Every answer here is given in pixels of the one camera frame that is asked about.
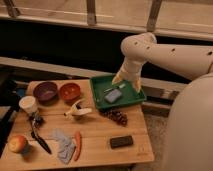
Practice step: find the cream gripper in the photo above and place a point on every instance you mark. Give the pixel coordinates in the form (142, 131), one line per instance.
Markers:
(131, 71)

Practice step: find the black dish brush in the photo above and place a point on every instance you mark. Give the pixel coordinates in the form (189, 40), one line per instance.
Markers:
(35, 135)

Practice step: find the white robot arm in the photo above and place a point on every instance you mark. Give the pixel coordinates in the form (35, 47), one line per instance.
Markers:
(188, 144)

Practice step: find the red bowl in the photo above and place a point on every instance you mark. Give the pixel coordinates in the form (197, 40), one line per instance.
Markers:
(69, 91)

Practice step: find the purple bowl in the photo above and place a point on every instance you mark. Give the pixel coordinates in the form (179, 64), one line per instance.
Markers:
(45, 91)

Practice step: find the green white marker pen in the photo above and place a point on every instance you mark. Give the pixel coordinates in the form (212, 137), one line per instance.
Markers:
(116, 87)

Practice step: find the green plastic tray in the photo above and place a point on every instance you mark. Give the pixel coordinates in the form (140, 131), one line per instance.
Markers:
(129, 95)

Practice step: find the grey sponge block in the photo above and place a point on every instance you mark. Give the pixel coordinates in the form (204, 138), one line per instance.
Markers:
(113, 96)

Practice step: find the peeled banana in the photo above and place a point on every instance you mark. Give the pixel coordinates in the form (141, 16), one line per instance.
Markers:
(76, 111)

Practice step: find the black rectangular block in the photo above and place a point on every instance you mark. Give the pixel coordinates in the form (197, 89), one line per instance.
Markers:
(122, 141)

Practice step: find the wooden table board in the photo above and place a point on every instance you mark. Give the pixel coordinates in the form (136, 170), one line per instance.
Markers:
(96, 133)

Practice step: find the grey crumpled cloth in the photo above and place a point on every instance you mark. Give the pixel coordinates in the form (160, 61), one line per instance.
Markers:
(66, 146)

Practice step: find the white paper cup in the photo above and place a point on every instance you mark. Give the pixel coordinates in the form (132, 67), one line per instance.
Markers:
(29, 104)

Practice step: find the red apple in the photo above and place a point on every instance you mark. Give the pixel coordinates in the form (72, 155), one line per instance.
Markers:
(17, 144)

